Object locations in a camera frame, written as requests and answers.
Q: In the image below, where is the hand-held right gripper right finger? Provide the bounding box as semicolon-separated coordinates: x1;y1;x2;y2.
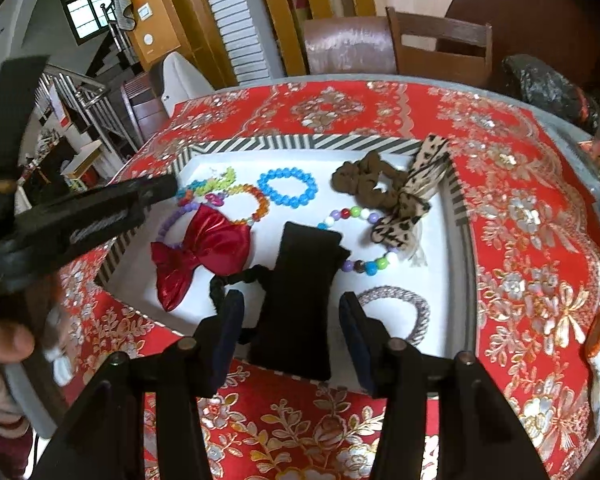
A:
339;291;551;480

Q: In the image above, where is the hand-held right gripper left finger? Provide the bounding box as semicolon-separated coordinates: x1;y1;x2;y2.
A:
30;289;246;480

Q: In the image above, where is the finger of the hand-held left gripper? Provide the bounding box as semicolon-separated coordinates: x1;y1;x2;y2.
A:
16;174;179;234
41;206;149;262

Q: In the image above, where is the purple bead bracelet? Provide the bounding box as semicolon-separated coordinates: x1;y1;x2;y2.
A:
157;200;201;252

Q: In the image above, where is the black velvet bow hair tie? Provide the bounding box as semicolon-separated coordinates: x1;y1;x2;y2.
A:
209;221;352;381

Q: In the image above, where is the large multicolour bead bracelet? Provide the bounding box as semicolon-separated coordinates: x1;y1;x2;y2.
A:
317;205;401;277

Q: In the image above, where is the blue bead bracelet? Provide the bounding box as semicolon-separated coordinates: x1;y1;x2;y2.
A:
256;166;318;209

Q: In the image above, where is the leopard print bow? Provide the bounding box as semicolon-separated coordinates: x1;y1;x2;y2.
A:
370;133;453;266

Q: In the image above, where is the striped white tray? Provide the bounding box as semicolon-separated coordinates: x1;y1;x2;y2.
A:
94;132;468;401

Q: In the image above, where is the person's left hand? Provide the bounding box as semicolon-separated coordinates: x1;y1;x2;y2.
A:
0;316;37;364

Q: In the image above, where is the small white stool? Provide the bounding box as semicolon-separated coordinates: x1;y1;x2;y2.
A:
61;140;104;192

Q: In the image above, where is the red satin bow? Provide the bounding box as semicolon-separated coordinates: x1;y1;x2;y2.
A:
150;205;253;313

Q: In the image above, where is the dark brown leather chair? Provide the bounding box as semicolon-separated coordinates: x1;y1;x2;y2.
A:
120;72;172;147

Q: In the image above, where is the metal stair railing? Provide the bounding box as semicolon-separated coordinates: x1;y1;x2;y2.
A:
40;70;141;161

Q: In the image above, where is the brown scrunchie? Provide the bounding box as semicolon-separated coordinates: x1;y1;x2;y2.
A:
330;150;413;211

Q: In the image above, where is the window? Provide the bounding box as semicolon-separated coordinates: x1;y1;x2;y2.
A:
62;0;114;41

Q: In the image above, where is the white ribbed panel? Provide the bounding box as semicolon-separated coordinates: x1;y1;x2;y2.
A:
195;0;272;86

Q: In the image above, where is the red floral tablecloth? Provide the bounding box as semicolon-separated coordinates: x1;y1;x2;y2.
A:
55;77;600;480

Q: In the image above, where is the brown padded chair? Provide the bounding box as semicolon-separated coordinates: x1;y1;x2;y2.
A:
302;15;398;76

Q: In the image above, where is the black plastic bag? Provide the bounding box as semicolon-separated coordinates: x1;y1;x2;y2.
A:
502;54;600;133

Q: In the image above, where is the slatted wooden chair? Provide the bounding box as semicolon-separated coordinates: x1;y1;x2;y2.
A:
385;6;493;88

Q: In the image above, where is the round brown table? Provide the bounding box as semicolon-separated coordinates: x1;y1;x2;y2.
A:
445;0;581;91

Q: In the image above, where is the silver bracelet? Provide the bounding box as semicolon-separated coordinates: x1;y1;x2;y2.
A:
355;285;431;347

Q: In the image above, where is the colourful flower bead bracelet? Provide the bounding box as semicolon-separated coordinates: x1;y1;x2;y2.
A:
176;166;238;208

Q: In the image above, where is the rainbow clear bead bracelet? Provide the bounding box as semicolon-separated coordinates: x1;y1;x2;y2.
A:
207;183;271;228

